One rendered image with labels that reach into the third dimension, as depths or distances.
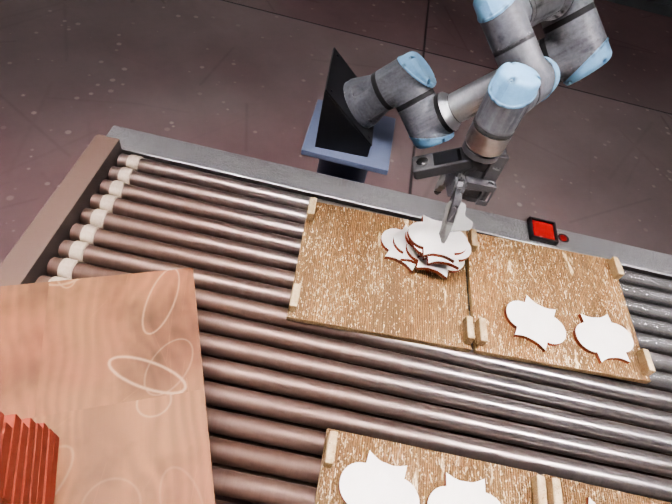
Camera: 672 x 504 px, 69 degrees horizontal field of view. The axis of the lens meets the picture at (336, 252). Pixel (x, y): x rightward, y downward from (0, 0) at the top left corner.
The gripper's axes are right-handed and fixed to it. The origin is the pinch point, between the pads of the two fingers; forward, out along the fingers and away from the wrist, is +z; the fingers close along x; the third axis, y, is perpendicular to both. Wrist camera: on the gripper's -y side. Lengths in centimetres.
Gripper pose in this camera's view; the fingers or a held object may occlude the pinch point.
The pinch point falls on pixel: (435, 217)
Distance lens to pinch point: 109.1
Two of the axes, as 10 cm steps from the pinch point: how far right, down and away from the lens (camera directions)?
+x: 0.5, -7.6, 6.5
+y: 9.8, 1.6, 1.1
